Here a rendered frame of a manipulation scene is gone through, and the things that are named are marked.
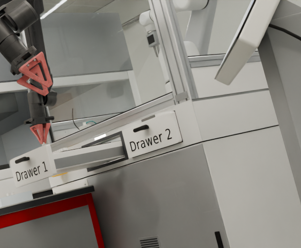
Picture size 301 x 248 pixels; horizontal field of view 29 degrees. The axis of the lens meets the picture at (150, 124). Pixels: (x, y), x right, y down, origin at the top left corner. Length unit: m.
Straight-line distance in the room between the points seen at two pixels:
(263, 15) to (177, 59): 0.75
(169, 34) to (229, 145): 0.43
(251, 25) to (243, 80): 0.92
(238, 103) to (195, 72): 0.21
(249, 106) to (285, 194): 0.35
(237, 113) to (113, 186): 0.60
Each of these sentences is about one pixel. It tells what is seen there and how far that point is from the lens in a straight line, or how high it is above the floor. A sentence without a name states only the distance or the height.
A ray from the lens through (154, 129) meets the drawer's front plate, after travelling 2.08.
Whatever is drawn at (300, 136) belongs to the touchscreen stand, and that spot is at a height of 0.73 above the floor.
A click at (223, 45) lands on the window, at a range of 2.18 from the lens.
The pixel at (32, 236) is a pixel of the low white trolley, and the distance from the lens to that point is 2.28.
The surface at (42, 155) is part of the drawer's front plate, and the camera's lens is 2.10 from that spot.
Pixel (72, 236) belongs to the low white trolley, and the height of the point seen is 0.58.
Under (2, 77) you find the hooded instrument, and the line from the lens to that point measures 3.16.
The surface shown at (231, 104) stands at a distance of 2.09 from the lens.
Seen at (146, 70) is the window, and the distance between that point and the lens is 2.13.
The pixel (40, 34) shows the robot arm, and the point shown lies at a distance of 2.15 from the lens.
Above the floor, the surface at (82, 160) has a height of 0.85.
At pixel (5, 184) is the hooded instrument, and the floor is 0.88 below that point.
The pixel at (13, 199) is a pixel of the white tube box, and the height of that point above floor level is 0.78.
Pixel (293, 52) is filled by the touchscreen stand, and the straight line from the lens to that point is 1.46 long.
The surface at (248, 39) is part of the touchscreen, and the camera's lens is 1.26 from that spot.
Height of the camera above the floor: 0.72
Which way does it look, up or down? 5 degrees up
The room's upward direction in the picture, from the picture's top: 15 degrees counter-clockwise
